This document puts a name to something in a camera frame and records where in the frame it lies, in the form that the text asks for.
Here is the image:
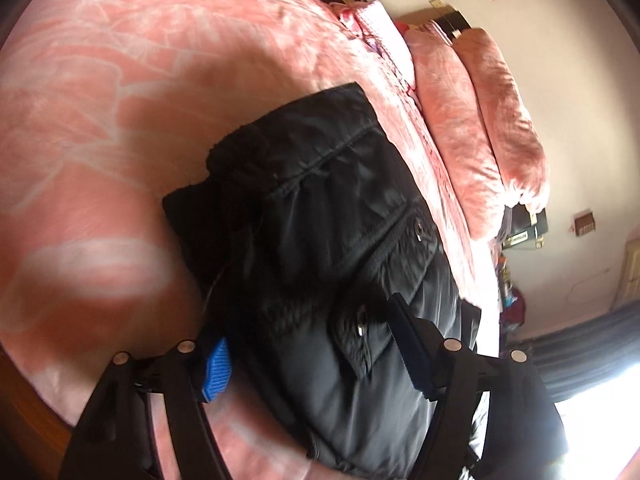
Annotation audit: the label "pink Sweet Dream bedspread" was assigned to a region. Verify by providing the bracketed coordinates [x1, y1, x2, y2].
[1, 0, 499, 479]

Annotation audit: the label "dark curtain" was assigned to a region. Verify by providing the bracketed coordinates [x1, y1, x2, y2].
[503, 300, 640, 402]

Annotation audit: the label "cluttered bedside table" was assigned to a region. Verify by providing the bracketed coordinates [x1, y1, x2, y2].
[497, 254, 526, 340]

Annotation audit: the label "black headboard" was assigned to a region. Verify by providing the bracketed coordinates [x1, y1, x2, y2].
[497, 205, 548, 249]

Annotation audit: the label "folded white pink towel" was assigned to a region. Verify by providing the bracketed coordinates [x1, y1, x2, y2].
[329, 0, 416, 91]

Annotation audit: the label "black padded pants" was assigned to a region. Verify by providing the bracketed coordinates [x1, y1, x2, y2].
[163, 84, 480, 479]

